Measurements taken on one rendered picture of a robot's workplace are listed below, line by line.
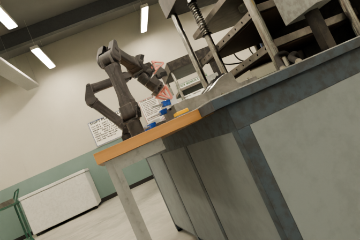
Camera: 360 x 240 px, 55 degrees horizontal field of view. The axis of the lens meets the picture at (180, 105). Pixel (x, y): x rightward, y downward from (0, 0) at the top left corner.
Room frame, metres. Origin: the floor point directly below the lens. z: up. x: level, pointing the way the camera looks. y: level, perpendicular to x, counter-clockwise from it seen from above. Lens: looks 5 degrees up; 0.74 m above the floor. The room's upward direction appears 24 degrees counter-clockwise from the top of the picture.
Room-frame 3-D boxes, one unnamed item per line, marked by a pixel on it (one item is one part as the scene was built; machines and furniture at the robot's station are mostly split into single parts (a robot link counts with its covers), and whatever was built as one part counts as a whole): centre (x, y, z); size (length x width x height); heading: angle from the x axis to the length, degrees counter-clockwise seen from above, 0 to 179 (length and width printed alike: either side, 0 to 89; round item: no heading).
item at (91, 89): (2.07, 0.36, 1.17); 0.30 x 0.09 x 0.12; 105
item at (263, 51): (2.79, -0.87, 1.01); 1.10 x 0.74 x 0.05; 18
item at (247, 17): (2.79, -0.87, 1.26); 1.10 x 0.74 x 0.05; 18
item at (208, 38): (2.83, -0.45, 1.10); 0.05 x 0.05 x 1.30
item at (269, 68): (2.70, -0.76, 0.87); 0.50 x 0.27 x 0.17; 108
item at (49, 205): (8.10, 3.41, 0.47); 1.52 x 0.77 x 0.94; 100
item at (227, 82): (1.93, -0.17, 0.87); 0.50 x 0.26 x 0.14; 108
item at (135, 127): (1.49, 0.22, 0.84); 0.20 x 0.07 x 0.08; 15
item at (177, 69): (6.94, -0.44, 1.03); 1.54 x 0.94 x 2.06; 10
